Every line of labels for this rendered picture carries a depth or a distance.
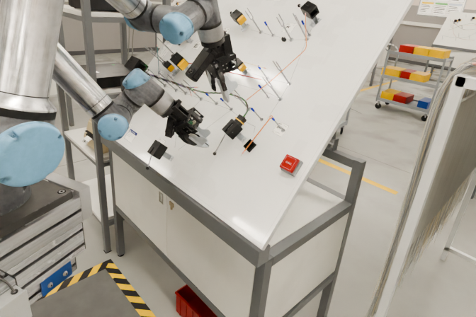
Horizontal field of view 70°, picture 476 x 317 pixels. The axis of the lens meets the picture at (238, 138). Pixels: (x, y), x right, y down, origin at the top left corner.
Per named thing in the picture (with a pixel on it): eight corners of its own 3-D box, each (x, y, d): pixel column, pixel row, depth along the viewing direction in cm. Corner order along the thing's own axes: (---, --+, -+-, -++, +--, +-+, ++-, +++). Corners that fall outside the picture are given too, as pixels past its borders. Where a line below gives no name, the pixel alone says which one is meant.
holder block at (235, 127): (227, 134, 128) (221, 129, 125) (236, 123, 128) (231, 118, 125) (232, 139, 125) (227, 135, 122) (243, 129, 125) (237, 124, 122)
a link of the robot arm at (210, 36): (203, 33, 93) (190, 24, 98) (207, 48, 96) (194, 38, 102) (227, 22, 95) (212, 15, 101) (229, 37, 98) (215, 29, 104)
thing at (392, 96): (435, 116, 564) (456, 50, 522) (426, 122, 529) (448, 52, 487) (377, 101, 624) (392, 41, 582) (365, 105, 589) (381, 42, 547)
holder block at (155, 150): (154, 173, 146) (137, 164, 138) (170, 149, 147) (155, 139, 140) (160, 177, 143) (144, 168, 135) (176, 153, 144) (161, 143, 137)
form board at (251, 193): (103, 131, 183) (101, 129, 182) (207, -14, 197) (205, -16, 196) (263, 250, 107) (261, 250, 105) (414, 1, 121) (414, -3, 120)
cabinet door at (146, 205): (166, 256, 164) (166, 186, 148) (115, 204, 199) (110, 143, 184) (169, 255, 165) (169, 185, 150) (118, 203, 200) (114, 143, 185)
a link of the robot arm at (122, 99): (95, 120, 101) (120, 95, 99) (103, 108, 111) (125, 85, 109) (116, 137, 104) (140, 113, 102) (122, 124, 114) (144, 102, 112)
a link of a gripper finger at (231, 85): (244, 97, 110) (234, 71, 106) (229, 105, 108) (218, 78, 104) (239, 95, 112) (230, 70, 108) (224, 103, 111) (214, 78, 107)
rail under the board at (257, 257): (256, 268, 107) (258, 252, 105) (100, 142, 184) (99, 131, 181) (268, 260, 111) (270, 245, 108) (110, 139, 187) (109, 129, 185)
